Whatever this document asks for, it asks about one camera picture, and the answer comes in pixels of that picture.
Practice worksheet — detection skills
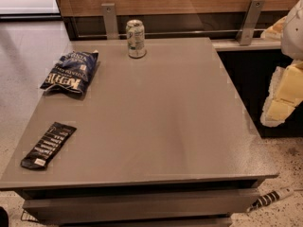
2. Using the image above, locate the right metal bracket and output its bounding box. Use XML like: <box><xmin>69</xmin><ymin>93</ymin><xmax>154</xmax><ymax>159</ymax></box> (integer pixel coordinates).
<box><xmin>236</xmin><ymin>0</ymin><xmax>265</xmax><ymax>46</ymax></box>

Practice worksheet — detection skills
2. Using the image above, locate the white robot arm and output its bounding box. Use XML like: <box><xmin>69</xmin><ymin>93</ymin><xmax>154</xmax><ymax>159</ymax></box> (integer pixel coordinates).
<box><xmin>260</xmin><ymin>0</ymin><xmax>303</xmax><ymax>127</ymax></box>

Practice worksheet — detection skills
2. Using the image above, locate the green white 7up can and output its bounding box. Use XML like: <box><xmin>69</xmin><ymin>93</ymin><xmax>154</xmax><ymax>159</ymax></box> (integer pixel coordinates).
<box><xmin>126</xmin><ymin>20</ymin><xmax>146</xmax><ymax>59</ymax></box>

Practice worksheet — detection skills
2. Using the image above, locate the grey drawer cabinet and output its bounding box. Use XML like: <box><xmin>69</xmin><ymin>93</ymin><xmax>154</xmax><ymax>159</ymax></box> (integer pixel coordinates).
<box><xmin>13</xmin><ymin>178</ymin><xmax>266</xmax><ymax>227</ymax></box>

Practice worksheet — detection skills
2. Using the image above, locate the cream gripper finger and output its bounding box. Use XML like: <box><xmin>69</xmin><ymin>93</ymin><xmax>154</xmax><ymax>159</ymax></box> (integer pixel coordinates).
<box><xmin>260</xmin><ymin>17</ymin><xmax>286</xmax><ymax>41</ymax></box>
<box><xmin>260</xmin><ymin>61</ymin><xmax>303</xmax><ymax>127</ymax></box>

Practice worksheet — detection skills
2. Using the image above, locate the blue Kettle chips bag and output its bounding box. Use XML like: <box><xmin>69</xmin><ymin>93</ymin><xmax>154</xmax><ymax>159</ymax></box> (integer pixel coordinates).
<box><xmin>41</xmin><ymin>50</ymin><xmax>98</xmax><ymax>95</ymax></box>

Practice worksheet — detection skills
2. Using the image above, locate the metal bracket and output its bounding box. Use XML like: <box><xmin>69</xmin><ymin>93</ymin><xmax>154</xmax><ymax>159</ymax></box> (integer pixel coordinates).
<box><xmin>101</xmin><ymin>3</ymin><xmax>119</xmax><ymax>40</ymax></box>
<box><xmin>236</xmin><ymin>0</ymin><xmax>265</xmax><ymax>46</ymax></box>

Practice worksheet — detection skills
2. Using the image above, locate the left metal bracket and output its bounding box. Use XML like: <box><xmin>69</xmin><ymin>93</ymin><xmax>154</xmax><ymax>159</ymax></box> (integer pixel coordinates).
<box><xmin>101</xmin><ymin>3</ymin><xmax>119</xmax><ymax>40</ymax></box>

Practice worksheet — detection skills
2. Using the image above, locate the white black power strip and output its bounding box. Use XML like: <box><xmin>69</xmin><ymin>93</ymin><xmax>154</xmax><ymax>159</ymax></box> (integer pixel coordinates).
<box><xmin>246</xmin><ymin>187</ymin><xmax>294</xmax><ymax>213</ymax></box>

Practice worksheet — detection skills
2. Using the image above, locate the black RXBAR chocolate wrapper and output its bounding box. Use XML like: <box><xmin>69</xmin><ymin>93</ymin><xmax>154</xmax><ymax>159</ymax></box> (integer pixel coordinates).
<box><xmin>20</xmin><ymin>122</ymin><xmax>77</xmax><ymax>170</ymax></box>

